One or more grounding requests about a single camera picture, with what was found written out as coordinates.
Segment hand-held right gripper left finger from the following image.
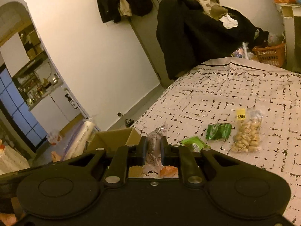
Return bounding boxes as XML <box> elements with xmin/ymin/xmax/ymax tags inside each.
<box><xmin>68</xmin><ymin>136</ymin><xmax>148</xmax><ymax>189</ymax></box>

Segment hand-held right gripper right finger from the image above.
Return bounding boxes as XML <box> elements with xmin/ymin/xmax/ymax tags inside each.
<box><xmin>160</xmin><ymin>137</ymin><xmax>238</xmax><ymax>189</ymax></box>

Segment clear packet brown sweets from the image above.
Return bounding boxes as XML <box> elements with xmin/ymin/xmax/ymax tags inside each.
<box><xmin>146</xmin><ymin>125</ymin><xmax>168</xmax><ymax>170</ymax></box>

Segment orange snack packet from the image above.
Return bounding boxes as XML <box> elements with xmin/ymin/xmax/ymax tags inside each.
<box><xmin>160</xmin><ymin>166</ymin><xmax>179</xmax><ymax>178</ymax></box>

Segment light green snack packet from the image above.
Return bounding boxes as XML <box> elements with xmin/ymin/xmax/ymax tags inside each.
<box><xmin>181</xmin><ymin>136</ymin><xmax>211</xmax><ymax>152</ymax></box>

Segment cardboard box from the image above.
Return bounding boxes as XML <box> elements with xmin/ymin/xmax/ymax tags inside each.
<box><xmin>86</xmin><ymin>127</ymin><xmax>144</xmax><ymax>178</ymax></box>

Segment dark green snack packet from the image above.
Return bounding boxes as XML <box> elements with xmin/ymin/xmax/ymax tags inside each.
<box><xmin>206</xmin><ymin>123</ymin><xmax>233</xmax><ymax>141</ymax></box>

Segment clear bag of peanuts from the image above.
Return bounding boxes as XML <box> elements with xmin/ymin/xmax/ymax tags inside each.
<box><xmin>229</xmin><ymin>108</ymin><xmax>264</xmax><ymax>153</ymax></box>

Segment beige textured cloth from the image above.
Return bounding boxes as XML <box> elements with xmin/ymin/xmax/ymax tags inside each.
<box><xmin>0</xmin><ymin>144</ymin><xmax>31</xmax><ymax>175</ymax></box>

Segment red white plastic bag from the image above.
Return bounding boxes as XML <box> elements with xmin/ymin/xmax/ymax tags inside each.
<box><xmin>47</xmin><ymin>130</ymin><xmax>63</xmax><ymax>147</ymax></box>

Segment white plastic wrapped roll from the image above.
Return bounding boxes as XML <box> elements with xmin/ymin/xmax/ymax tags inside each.
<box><xmin>63</xmin><ymin>119</ymin><xmax>97</xmax><ymax>161</ymax></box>

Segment blue paned glass door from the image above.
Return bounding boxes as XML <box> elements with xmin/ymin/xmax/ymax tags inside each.
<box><xmin>0</xmin><ymin>66</ymin><xmax>48</xmax><ymax>148</ymax></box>

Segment white narrow rack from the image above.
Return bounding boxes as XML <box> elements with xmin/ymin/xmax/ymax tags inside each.
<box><xmin>64</xmin><ymin>88</ymin><xmax>92</xmax><ymax>121</ymax></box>

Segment white kitchen cabinet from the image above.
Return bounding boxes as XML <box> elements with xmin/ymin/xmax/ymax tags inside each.
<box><xmin>28</xmin><ymin>84</ymin><xmax>84</xmax><ymax>135</ymax></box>

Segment black bottle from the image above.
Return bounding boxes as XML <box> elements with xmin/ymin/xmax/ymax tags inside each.
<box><xmin>65</xmin><ymin>93</ymin><xmax>78</xmax><ymax>109</ymax></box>

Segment grey green door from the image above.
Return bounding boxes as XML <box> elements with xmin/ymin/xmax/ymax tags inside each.
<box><xmin>128</xmin><ymin>0</ymin><xmax>175</xmax><ymax>88</ymax></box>

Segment black coat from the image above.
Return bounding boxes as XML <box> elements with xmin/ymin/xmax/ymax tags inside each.
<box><xmin>156</xmin><ymin>0</ymin><xmax>270</xmax><ymax>81</ymax></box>

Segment orange plastic basket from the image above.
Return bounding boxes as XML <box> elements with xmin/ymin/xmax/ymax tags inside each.
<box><xmin>252</xmin><ymin>41</ymin><xmax>286</xmax><ymax>68</ymax></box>

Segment white crumpled cloth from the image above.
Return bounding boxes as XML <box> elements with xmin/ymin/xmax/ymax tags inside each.
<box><xmin>220</xmin><ymin>14</ymin><xmax>239</xmax><ymax>30</ymax></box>

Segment grey plastic bag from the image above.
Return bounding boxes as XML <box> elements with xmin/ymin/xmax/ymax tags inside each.
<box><xmin>267</xmin><ymin>33</ymin><xmax>284</xmax><ymax>47</ymax></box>

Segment white desk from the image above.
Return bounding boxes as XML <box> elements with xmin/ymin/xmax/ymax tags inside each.
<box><xmin>274</xmin><ymin>2</ymin><xmax>301</xmax><ymax>74</ymax></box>

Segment orange flat packet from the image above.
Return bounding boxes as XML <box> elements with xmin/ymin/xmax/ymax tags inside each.
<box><xmin>272</xmin><ymin>0</ymin><xmax>301</xmax><ymax>5</ymax></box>

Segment white wall cabinet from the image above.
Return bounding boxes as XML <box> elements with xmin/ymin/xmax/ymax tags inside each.
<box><xmin>0</xmin><ymin>31</ymin><xmax>31</xmax><ymax>72</ymax></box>

